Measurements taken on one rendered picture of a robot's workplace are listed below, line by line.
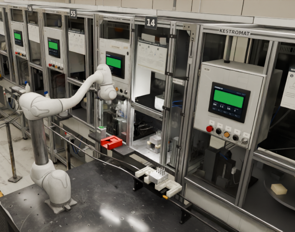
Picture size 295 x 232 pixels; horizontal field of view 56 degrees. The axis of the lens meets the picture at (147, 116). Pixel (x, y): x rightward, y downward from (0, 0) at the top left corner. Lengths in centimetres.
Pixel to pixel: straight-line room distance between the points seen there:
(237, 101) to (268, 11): 393
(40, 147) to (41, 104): 41
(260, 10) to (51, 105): 442
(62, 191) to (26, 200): 36
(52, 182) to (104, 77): 86
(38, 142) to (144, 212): 94
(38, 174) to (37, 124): 40
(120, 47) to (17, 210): 148
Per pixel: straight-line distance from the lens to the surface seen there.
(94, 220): 214
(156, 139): 245
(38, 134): 212
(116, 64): 241
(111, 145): 249
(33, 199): 240
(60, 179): 213
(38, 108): 188
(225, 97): 175
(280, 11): 546
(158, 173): 217
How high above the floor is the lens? 212
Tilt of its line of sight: 22 degrees down
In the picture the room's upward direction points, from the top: 4 degrees clockwise
